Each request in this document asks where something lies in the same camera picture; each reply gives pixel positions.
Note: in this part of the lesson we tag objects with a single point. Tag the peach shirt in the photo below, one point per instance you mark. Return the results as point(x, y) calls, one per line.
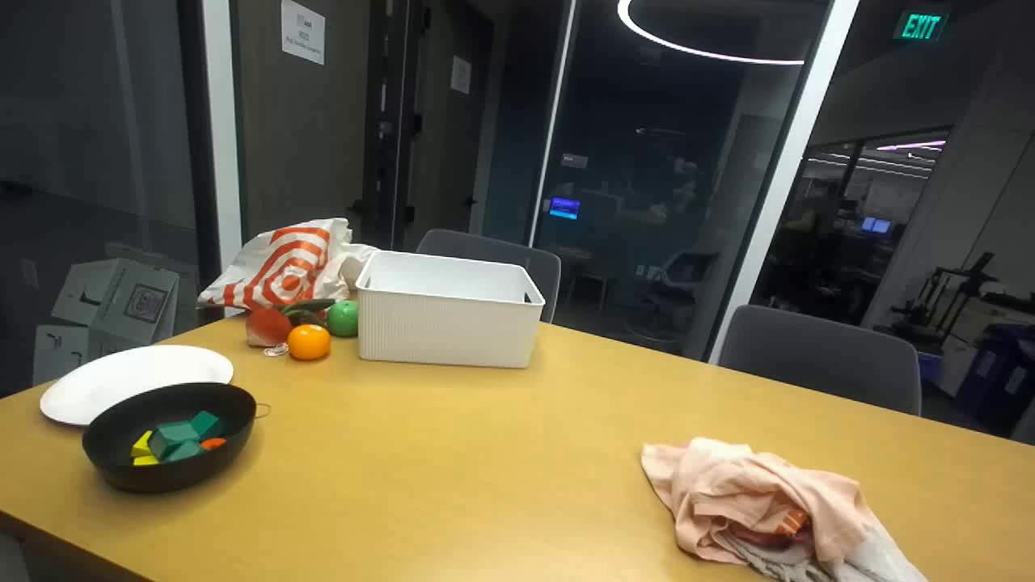
point(722, 497)

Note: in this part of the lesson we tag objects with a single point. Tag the light gray shirt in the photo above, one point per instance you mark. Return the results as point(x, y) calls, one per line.
point(879, 561)

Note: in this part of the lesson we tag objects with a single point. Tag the gray office chair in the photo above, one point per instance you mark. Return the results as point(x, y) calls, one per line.
point(488, 249)
point(819, 355)

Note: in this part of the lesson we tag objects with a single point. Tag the white plastic bin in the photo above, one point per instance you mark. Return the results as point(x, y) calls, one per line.
point(448, 328)

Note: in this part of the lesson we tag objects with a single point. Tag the blue lit monitor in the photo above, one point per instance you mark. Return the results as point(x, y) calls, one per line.
point(563, 208)

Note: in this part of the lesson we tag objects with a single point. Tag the green fruit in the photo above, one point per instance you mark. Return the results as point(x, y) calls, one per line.
point(346, 317)

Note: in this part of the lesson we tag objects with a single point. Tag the dark green vegetable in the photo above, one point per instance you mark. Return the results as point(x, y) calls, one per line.
point(309, 308)

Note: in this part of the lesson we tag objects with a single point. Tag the orange fruit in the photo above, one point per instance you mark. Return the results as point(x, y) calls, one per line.
point(309, 344)

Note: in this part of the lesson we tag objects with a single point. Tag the small white paper notice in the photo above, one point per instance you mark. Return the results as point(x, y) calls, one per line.
point(460, 76)

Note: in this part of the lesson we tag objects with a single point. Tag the red white striped bag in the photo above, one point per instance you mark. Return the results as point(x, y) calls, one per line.
point(282, 266)

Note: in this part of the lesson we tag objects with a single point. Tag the red fruit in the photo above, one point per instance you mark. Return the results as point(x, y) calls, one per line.
point(267, 328)

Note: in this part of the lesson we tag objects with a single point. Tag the green block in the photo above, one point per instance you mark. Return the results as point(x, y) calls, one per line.
point(177, 432)
point(206, 423)
point(182, 453)

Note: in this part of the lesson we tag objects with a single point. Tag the orange block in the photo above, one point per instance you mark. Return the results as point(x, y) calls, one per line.
point(215, 445)

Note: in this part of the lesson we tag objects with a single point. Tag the small distant monitor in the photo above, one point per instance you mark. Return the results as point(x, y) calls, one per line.
point(879, 225)

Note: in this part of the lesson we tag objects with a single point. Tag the large cardboard box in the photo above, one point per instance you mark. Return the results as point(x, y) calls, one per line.
point(119, 300)

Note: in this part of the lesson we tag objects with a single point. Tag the yellow block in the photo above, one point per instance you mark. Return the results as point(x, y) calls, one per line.
point(141, 445)

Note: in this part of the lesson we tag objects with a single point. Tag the white plate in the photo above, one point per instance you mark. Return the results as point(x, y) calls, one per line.
point(109, 378)

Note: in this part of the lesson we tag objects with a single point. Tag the black bowl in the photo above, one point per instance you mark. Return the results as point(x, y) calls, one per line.
point(119, 461)

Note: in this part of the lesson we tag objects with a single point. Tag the small cardboard box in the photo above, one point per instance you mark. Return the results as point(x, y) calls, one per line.
point(60, 355)

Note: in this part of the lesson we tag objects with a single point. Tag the green exit sign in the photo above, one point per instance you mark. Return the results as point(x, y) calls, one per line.
point(922, 27)

